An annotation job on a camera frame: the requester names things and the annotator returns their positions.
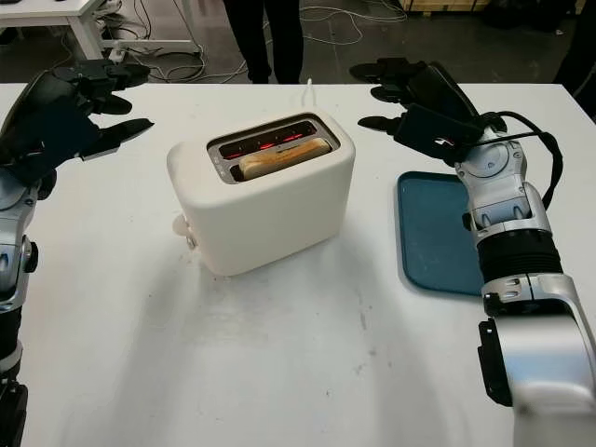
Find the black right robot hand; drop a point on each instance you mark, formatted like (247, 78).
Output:
(442, 90)

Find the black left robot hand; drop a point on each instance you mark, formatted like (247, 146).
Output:
(46, 93)

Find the slice of toast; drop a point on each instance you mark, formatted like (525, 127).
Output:
(284, 158)

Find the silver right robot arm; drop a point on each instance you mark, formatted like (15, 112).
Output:
(512, 219)

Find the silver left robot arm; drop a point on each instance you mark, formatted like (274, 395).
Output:
(11, 233)

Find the person in dark clothes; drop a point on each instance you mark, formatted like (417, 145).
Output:
(579, 46)

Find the person in black trousers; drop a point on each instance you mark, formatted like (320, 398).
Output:
(261, 37)

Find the cream two-slot toaster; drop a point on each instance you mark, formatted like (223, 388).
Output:
(265, 219)

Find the white power strip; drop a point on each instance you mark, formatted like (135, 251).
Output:
(116, 53)

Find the white desk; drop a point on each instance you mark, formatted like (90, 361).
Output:
(70, 11)

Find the teal plastic tray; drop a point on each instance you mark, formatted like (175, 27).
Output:
(433, 233)

